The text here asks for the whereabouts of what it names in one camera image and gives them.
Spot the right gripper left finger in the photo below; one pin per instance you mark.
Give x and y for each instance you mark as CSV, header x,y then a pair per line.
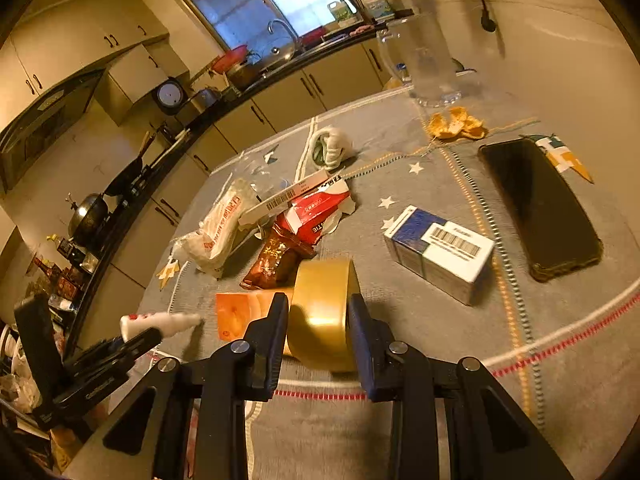
x,y
147,435

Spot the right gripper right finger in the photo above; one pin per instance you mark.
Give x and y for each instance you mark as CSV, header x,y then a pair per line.
x,y
489,436

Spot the orange medicine box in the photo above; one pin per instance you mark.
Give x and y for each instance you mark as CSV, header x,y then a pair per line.
x,y
235,310

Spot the white ointment tube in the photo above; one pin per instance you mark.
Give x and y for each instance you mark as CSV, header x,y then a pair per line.
x,y
167,323

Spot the gold tape roll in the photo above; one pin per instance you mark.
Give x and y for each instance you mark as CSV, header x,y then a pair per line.
x,y
318,334

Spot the brown snack wrapper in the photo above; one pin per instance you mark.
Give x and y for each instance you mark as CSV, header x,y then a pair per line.
x,y
277,261

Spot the white printed plastic bag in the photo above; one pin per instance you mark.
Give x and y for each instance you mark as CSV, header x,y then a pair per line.
x,y
219,233

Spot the blue white medicine box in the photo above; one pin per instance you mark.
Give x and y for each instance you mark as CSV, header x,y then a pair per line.
x,y
448,256

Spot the red torn paper box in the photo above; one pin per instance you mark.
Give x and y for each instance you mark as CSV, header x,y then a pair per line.
x,y
318,212

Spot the long white barcode box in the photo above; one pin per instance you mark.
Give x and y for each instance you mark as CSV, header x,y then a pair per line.
x,y
276,203

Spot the steel wok with lid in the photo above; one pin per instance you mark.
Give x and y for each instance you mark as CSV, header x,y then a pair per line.
x,y
87,220

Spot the grey patterned tablecloth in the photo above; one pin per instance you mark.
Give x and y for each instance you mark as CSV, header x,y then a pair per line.
x,y
566,350

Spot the black smartphone in case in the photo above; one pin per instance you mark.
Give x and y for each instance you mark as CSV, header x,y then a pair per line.
x,y
556,234

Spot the clear plastic cup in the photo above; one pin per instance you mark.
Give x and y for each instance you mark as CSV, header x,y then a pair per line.
x,y
264,178

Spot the black frying pan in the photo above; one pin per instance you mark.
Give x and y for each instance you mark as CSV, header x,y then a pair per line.
x,y
121,184

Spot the orange peel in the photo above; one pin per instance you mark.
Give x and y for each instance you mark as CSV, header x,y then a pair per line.
x,y
458,124

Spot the red colander bowl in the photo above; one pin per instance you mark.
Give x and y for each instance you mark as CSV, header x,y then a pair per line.
x,y
227,61

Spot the glass beer mug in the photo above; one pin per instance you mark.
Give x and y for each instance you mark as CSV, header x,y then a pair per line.
x,y
414,49

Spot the green detergent bottle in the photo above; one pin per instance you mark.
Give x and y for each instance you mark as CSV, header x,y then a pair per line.
x,y
342,13

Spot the upper wall cabinet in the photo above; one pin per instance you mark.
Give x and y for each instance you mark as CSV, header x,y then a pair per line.
x,y
56,43

